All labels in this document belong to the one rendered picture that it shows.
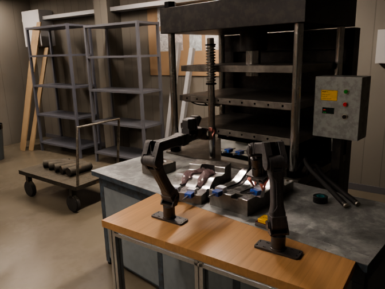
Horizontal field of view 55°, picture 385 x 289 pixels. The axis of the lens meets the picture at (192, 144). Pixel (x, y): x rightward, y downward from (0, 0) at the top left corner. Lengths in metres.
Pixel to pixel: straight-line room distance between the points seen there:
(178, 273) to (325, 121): 1.39
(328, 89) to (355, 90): 0.17
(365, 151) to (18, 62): 6.37
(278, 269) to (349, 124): 1.26
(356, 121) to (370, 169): 2.28
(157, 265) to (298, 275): 1.33
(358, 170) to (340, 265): 3.21
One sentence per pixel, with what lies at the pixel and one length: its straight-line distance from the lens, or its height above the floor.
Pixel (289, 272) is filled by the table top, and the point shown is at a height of 0.80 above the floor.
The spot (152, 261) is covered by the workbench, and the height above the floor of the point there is 0.24.
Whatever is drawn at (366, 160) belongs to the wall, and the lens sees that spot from 4.75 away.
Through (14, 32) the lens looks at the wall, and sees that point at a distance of 8.13.
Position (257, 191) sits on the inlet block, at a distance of 1.94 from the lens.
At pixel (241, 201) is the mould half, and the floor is 0.88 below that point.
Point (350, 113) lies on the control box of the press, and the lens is 2.54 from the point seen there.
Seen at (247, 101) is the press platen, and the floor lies 1.28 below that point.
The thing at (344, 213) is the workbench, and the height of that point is 0.80.
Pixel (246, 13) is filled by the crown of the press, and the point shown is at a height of 1.89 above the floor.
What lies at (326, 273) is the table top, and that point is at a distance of 1.60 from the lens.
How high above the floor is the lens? 1.64
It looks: 14 degrees down
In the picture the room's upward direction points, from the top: 2 degrees counter-clockwise
